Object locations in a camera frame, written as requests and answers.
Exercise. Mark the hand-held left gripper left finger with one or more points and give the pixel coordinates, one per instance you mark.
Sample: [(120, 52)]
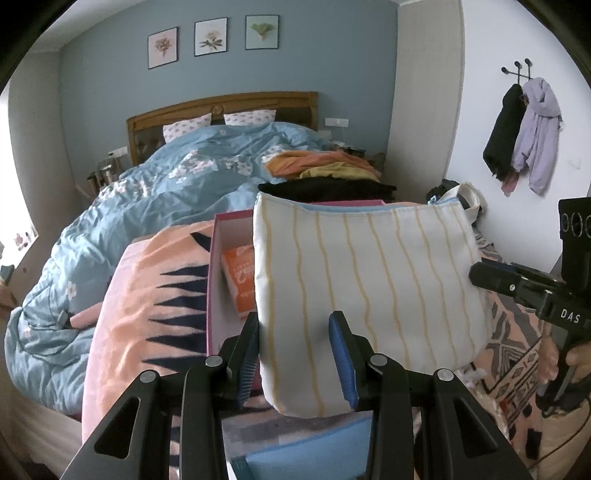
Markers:
[(247, 369)]

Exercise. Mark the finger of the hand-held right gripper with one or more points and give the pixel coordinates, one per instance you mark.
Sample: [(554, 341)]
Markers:
[(512, 286), (505, 266)]

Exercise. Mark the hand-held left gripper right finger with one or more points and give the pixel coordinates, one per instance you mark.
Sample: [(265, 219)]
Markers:
[(341, 364)]

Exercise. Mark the pink cardboard box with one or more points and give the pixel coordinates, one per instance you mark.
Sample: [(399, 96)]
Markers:
[(221, 318)]

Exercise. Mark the orange tissue pack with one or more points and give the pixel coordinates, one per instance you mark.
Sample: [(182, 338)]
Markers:
[(242, 281)]

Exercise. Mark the white striped fabric pouch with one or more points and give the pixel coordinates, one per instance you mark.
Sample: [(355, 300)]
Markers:
[(369, 277)]

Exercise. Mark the person's right hand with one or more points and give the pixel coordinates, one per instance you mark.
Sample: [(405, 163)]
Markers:
[(581, 362)]

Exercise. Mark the white tote bag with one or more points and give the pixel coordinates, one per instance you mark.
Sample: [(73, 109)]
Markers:
[(472, 196)]

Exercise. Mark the pink garment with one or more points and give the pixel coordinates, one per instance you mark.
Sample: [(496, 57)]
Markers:
[(509, 185)]

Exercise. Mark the blue and white carton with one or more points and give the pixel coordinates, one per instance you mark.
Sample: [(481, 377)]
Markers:
[(314, 452)]

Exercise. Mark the black bag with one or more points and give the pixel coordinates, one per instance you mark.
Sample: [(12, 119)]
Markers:
[(441, 190)]

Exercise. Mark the clear plastic bag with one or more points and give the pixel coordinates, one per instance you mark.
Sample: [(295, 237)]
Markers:
[(478, 385)]

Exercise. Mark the peach patterned blanket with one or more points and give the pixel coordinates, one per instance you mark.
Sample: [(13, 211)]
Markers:
[(138, 300)]

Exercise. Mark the lilac hoodie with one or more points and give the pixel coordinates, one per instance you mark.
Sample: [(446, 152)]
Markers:
[(540, 134)]

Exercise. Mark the black clothes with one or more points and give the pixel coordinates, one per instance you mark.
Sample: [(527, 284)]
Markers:
[(323, 189)]

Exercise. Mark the beige wardrobe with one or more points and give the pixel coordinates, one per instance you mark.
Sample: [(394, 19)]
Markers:
[(429, 101)]

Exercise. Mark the yellow clothes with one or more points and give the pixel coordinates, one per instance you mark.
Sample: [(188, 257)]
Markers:
[(341, 171)]

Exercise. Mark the blue floral duvet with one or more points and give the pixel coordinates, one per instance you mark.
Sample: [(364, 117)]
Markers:
[(138, 207)]

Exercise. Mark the orange clothes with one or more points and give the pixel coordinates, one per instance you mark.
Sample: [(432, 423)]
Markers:
[(314, 161)]

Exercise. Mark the white dotted pillow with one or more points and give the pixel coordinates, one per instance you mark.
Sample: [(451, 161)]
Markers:
[(249, 117), (184, 128)]

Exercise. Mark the small pink figurine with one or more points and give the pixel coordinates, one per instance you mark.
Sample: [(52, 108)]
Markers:
[(22, 240)]

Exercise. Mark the wooden headboard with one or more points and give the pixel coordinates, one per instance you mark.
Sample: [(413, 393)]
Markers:
[(184, 108)]

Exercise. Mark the framed pink flower picture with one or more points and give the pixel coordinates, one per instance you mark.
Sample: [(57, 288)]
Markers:
[(163, 48)]

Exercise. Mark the framed white flower picture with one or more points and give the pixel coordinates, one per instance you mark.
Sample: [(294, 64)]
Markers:
[(210, 37)]

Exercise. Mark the black wall coat hooks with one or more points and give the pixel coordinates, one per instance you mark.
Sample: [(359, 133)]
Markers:
[(517, 71)]

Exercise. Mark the white wall socket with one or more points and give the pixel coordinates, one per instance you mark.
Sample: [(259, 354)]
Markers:
[(117, 152), (336, 122)]

